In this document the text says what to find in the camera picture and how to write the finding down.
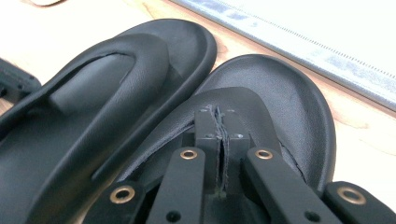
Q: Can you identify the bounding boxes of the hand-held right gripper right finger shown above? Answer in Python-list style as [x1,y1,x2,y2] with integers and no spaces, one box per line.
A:
[222,108,252,191]

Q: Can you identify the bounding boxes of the metal shoe rack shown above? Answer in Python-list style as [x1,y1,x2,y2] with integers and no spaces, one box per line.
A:
[169,0,396,112]

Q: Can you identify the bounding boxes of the black slipper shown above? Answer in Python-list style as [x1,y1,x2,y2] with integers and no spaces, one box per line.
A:
[0,18,218,224]
[118,54,337,224]

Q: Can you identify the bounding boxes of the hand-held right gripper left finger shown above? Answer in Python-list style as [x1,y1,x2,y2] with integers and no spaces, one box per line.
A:
[194,105,223,194]

